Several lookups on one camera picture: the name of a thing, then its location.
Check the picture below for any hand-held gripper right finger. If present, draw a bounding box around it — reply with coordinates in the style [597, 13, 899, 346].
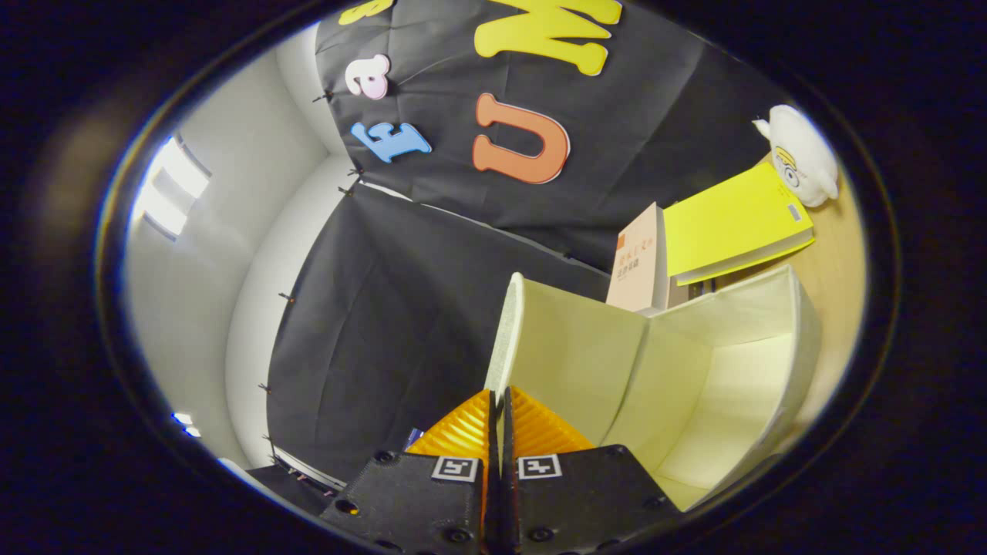
[500, 385, 684, 555]

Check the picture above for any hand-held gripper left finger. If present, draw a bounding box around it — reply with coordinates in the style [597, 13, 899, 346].
[320, 388, 496, 555]

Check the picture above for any beige fabric storage box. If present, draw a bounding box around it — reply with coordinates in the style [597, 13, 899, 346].
[484, 264, 822, 513]

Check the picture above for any beige book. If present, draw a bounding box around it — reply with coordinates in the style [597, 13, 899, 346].
[605, 202, 672, 317]

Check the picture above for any yellow book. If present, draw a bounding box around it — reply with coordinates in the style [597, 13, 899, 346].
[663, 160, 816, 288]

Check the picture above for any long ceiling light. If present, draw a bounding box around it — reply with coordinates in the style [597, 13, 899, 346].
[139, 135, 211, 241]

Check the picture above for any white plush toy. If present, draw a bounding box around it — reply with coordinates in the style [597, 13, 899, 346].
[753, 104, 840, 209]

